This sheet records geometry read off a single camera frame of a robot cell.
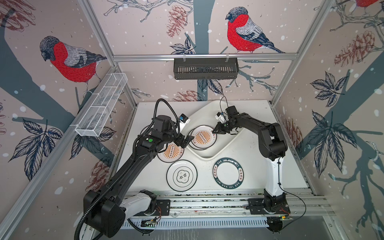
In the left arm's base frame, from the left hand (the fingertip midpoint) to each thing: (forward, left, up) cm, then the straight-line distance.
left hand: (186, 131), depth 75 cm
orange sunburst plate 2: (-1, +10, -24) cm, 26 cm away
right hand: (+12, -17, -20) cm, 29 cm away
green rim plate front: (-12, -24, -27) cm, 39 cm away
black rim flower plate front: (-15, +3, -24) cm, 28 cm away
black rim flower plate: (+6, -6, -22) cm, 23 cm away
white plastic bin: (+28, -13, -21) cm, 37 cm away
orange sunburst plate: (+9, -11, -22) cm, 26 cm away
